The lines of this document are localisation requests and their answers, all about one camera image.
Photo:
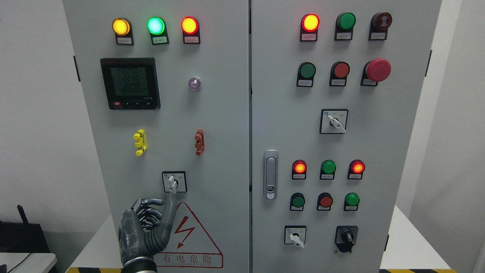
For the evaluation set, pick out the red push button lower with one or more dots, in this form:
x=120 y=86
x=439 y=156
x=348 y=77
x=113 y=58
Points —
x=324 y=202

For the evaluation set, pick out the silver door handle lock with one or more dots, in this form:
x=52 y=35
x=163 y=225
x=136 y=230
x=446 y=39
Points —
x=270 y=174

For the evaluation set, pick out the white selector switch bottom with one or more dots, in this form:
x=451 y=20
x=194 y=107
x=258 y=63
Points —
x=295 y=235

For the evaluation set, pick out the black device with antenna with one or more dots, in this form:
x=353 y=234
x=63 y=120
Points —
x=22 y=237

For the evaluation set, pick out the white selector switch middle right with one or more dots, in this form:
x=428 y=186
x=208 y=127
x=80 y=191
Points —
x=333 y=121

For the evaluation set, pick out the green push button lower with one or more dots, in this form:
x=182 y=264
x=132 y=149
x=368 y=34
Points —
x=297 y=202

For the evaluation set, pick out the green indicator top right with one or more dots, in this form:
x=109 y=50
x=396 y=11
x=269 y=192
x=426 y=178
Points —
x=345 y=23

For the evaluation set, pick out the clear round lamp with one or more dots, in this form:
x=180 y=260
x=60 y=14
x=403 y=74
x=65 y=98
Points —
x=194 y=83

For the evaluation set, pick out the silver white robot forearm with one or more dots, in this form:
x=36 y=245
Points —
x=142 y=264

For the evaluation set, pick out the red push button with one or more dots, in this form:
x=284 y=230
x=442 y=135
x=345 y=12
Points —
x=324 y=202
x=339 y=73

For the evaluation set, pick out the red lit indicator left door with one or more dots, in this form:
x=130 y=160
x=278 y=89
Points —
x=191 y=30

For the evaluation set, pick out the grey cabinet left door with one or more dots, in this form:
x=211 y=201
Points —
x=218 y=180

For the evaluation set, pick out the red emergency stop button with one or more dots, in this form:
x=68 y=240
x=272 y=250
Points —
x=375 y=71

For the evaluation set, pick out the yellow plastic clip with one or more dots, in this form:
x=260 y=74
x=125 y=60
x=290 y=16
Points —
x=140 y=142

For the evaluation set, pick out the yellow indicator light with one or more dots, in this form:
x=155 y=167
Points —
x=123 y=31

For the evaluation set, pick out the black digital power meter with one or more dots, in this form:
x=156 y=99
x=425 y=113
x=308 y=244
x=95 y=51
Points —
x=131 y=83

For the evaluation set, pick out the red lit indicator lower right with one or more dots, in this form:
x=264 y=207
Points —
x=356 y=170

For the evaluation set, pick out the green push button upper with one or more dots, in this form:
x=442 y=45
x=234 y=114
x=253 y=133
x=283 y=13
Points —
x=305 y=75

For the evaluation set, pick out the red triangle warning sticker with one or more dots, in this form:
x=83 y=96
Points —
x=190 y=245

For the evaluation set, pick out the white rotary selector switch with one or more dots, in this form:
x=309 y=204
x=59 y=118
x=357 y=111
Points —
x=174 y=181

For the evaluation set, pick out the green indicator lower middle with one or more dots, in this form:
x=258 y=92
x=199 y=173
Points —
x=327 y=170

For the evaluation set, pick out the red lit indicator lower left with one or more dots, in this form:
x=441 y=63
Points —
x=299 y=170

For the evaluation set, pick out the dark red buzzer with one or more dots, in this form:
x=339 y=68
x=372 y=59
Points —
x=379 y=25

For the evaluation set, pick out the red lit indicator top right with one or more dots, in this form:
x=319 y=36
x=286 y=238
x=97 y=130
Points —
x=309 y=28

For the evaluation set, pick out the red plastic clip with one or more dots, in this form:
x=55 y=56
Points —
x=199 y=142

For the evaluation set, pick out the green lit indicator light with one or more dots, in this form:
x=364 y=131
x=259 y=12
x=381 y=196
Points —
x=158 y=31

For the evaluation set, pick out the black rotary switch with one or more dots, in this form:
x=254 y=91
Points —
x=345 y=237

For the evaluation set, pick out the green push button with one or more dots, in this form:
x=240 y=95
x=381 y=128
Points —
x=297 y=202
x=305 y=75

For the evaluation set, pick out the grey cabinet door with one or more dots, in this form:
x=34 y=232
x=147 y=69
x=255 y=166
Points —
x=287 y=118
x=218 y=180

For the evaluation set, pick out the white side table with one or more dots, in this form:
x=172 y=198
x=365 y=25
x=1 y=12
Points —
x=28 y=263

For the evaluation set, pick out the grey cabinet right door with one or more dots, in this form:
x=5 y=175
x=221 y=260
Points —
x=287 y=118

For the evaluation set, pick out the red push button upper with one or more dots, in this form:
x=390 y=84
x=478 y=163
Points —
x=339 y=73

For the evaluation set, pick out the red lit indicator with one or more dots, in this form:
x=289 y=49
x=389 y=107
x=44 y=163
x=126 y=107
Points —
x=356 y=170
x=309 y=28
x=299 y=170

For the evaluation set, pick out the green indicator bottom right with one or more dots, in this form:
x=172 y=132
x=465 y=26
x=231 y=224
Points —
x=351 y=202

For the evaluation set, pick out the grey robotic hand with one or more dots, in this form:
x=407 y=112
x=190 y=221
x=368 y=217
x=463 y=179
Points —
x=145 y=229

